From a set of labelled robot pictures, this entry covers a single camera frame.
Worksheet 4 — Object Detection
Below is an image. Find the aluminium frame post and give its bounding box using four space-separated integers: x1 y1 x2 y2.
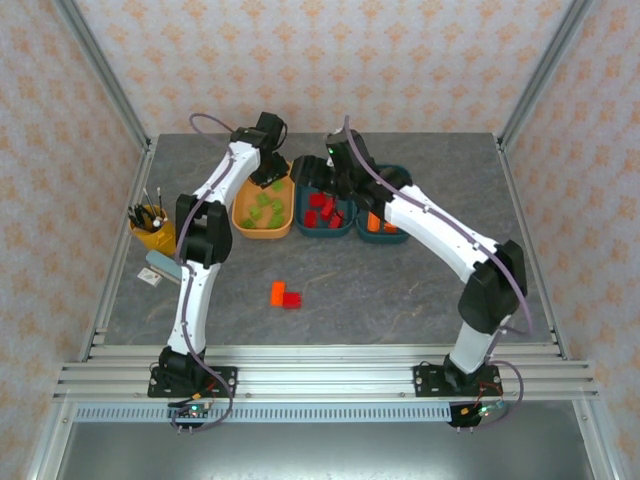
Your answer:
499 0 594 151
52 0 151 151

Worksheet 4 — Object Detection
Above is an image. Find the black pen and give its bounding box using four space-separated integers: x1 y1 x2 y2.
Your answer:
127 203 151 231

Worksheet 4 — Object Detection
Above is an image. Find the yellow pen cup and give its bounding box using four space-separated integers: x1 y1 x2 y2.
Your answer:
128 205 176 254

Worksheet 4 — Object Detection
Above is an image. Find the orange plastic container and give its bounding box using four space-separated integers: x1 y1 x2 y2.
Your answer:
230 160 295 240

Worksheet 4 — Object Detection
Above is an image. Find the grey metal sheet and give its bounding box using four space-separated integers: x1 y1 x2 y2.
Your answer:
54 422 596 480

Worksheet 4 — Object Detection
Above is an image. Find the blue-grey board eraser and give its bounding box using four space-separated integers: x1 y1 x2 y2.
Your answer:
145 249 182 285

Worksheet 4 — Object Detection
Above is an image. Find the grey slotted cable duct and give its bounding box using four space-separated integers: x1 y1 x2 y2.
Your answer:
74 403 474 424

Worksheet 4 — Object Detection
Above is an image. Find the short purple cable loop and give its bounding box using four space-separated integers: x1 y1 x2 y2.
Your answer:
169 392 237 432
464 359 526 431

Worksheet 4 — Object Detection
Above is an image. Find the teal plastic container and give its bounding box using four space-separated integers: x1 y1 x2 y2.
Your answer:
355 164 412 246
292 157 357 237

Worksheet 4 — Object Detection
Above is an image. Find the red black power wire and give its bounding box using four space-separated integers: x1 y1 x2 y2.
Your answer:
459 384 504 416
167 379 221 409

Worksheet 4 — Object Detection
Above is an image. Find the aluminium table side rail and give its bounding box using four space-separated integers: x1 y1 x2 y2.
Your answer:
496 139 569 360
79 142 159 361

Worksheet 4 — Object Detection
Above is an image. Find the wide aluminium mounting rail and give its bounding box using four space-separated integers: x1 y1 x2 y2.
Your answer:
52 343 599 401

